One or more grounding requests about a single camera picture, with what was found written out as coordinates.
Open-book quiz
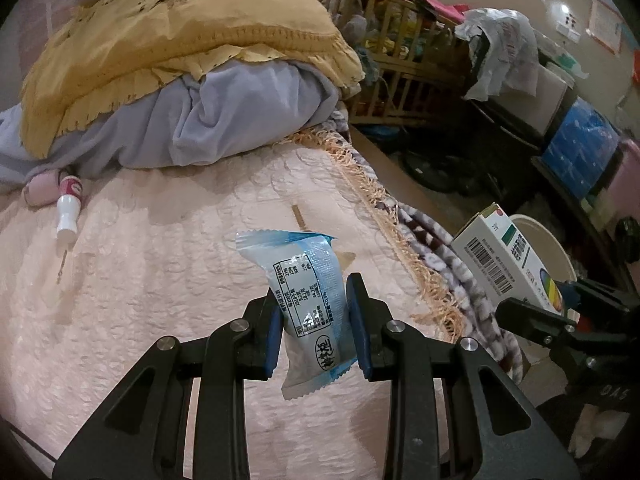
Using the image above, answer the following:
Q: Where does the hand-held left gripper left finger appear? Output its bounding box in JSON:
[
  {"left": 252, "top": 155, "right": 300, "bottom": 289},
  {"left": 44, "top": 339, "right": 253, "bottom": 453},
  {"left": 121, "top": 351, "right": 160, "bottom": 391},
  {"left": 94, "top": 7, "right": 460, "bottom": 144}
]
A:
[{"left": 52, "top": 296, "right": 285, "bottom": 480}]

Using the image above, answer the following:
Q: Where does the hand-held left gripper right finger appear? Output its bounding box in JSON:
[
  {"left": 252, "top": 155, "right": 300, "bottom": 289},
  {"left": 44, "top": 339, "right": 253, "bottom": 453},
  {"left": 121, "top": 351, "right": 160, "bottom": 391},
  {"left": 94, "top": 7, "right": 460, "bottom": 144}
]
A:
[{"left": 345, "top": 272, "right": 583, "bottom": 480}]

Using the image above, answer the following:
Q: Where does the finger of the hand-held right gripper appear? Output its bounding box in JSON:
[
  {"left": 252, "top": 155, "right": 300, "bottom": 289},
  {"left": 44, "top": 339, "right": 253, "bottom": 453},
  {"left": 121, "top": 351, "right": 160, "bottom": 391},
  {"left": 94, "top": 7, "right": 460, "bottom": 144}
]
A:
[
  {"left": 560, "top": 277, "right": 640, "bottom": 309},
  {"left": 495, "top": 297, "right": 576, "bottom": 348}
]

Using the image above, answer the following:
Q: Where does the blue white snack packet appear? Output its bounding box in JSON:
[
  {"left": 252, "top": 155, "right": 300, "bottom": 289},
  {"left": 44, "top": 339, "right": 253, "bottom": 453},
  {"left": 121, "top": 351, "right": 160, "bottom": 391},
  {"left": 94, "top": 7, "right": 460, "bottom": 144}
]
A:
[{"left": 235, "top": 229, "right": 362, "bottom": 402}]

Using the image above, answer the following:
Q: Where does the white bucket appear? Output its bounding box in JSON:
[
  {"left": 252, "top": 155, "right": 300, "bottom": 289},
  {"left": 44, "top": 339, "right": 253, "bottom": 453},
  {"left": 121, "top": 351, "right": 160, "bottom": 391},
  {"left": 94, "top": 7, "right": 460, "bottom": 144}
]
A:
[{"left": 507, "top": 214, "right": 581, "bottom": 286}]

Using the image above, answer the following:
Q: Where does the white medicine box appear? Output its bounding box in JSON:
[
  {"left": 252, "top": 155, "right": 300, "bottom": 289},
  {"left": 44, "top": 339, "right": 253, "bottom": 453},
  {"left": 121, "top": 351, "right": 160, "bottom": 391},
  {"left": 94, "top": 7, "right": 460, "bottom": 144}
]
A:
[{"left": 450, "top": 203, "right": 576, "bottom": 317}]

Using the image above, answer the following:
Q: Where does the person's right hand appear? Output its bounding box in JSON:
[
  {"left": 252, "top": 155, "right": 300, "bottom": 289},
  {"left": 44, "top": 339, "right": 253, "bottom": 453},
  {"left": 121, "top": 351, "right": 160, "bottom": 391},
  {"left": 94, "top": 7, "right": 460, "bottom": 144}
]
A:
[{"left": 567, "top": 402, "right": 633, "bottom": 458}]

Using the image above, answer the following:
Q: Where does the patterned blanket with fringe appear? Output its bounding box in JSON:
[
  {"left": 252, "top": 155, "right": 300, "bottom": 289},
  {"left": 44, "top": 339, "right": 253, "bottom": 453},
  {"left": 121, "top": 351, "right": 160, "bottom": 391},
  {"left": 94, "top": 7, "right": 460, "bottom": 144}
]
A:
[{"left": 295, "top": 127, "right": 526, "bottom": 381}]

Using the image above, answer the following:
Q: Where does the pink bin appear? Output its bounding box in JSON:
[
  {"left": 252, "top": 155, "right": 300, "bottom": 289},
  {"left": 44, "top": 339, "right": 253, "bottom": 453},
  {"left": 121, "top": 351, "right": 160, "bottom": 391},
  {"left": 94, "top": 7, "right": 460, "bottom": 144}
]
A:
[{"left": 612, "top": 137, "right": 640, "bottom": 201}]

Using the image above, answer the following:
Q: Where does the pink quilted bedspread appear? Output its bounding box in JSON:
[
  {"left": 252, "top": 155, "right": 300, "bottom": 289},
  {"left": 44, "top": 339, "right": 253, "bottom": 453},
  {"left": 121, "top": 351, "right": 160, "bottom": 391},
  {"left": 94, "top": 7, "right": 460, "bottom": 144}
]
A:
[{"left": 0, "top": 147, "right": 451, "bottom": 480}]

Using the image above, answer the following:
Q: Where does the blue storage box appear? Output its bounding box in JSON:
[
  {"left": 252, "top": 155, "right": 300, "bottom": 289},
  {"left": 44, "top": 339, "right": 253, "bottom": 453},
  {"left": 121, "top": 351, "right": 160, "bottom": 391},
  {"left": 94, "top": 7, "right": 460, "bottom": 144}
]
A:
[{"left": 542, "top": 97, "right": 621, "bottom": 201}]

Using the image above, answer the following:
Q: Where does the black cabinet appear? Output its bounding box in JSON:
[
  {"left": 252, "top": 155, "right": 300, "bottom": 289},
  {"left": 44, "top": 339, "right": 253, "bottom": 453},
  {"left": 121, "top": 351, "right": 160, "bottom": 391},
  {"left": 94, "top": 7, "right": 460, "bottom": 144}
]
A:
[{"left": 465, "top": 92, "right": 556, "bottom": 151}]

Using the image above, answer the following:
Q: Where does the white carton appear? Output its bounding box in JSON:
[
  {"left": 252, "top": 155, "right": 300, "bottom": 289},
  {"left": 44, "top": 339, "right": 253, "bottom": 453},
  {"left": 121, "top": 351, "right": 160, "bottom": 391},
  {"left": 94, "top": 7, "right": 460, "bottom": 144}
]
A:
[{"left": 520, "top": 62, "right": 571, "bottom": 131}]

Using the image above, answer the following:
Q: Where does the lavender blanket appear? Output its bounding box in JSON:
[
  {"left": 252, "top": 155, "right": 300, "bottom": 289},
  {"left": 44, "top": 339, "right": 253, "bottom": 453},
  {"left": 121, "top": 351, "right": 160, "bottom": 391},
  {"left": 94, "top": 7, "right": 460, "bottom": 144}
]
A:
[{"left": 0, "top": 57, "right": 346, "bottom": 186}]

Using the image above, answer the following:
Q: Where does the small white bottle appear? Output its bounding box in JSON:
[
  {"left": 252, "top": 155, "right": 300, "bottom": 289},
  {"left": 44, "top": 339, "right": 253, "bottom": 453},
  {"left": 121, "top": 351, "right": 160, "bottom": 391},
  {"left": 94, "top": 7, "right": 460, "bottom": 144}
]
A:
[{"left": 55, "top": 175, "right": 85, "bottom": 241}]

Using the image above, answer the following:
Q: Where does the wooden crib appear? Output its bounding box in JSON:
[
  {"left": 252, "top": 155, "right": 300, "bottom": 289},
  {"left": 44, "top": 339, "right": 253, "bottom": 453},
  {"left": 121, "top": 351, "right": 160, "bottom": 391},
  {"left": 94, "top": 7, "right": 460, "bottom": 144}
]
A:
[{"left": 305, "top": 0, "right": 481, "bottom": 126}]

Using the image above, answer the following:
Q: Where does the white crumpled cloth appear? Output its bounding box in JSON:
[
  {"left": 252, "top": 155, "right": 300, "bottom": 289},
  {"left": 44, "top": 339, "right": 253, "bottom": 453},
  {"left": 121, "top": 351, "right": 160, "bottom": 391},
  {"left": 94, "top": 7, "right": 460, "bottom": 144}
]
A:
[{"left": 454, "top": 7, "right": 543, "bottom": 103}]

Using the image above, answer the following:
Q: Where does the pink round object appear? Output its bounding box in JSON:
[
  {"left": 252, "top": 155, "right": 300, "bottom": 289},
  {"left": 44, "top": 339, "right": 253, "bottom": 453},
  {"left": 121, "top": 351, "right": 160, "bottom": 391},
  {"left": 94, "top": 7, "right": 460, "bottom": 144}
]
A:
[{"left": 22, "top": 169, "right": 68, "bottom": 208}]

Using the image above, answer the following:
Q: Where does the yellow fringed blanket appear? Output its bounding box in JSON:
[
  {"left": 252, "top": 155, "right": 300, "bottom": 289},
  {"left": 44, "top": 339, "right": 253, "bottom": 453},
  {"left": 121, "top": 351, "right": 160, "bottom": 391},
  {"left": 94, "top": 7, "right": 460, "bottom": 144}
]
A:
[{"left": 20, "top": 0, "right": 366, "bottom": 158}]

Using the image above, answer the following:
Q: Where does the wooden bed frame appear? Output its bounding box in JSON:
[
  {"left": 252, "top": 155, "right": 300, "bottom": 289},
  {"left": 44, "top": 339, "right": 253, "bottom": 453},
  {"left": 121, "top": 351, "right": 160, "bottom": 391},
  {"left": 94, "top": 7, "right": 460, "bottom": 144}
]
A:
[{"left": 347, "top": 125, "right": 461, "bottom": 231}]

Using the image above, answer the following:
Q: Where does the black cable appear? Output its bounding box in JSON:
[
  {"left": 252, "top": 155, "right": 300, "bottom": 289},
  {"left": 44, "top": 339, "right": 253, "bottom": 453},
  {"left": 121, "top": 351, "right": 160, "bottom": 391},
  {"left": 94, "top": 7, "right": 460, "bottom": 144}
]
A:
[{"left": 0, "top": 422, "right": 56, "bottom": 463}]

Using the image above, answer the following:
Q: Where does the wall switch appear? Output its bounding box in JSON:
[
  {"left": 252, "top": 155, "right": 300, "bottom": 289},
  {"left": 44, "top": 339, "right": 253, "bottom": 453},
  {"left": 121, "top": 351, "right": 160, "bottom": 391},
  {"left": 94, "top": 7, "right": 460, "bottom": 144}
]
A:
[{"left": 555, "top": 19, "right": 583, "bottom": 43}]

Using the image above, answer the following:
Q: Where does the wall poster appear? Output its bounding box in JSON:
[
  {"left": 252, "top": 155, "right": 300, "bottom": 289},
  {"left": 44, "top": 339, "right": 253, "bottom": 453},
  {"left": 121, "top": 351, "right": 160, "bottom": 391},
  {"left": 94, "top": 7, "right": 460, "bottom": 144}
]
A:
[{"left": 587, "top": 0, "right": 623, "bottom": 55}]

